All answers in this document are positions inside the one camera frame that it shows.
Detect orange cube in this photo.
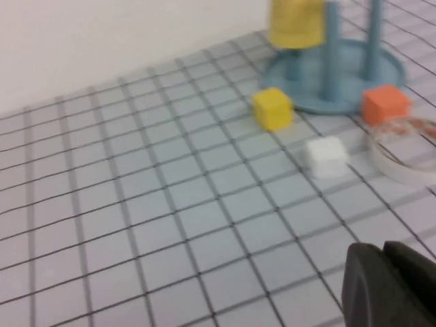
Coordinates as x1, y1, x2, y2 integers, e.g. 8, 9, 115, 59
360, 84, 411, 127

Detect yellow plastic cup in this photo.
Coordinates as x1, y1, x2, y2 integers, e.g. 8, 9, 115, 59
267, 0, 325, 51

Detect yellow cube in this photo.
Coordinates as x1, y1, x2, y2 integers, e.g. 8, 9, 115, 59
251, 87, 294, 132

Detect white cube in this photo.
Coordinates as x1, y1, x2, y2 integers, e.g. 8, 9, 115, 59
302, 136, 349, 180

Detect white tape roll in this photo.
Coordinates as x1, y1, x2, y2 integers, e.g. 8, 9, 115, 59
366, 115, 436, 185

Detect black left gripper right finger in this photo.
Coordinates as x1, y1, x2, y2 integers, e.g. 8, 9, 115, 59
383, 240, 436, 327

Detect white grid-patterned tablecloth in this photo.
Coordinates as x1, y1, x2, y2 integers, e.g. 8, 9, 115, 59
0, 0, 436, 327

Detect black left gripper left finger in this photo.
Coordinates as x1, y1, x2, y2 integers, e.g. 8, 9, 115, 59
341, 242, 415, 327

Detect blue cup stand white caps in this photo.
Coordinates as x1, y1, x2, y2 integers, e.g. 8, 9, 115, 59
260, 0, 408, 115

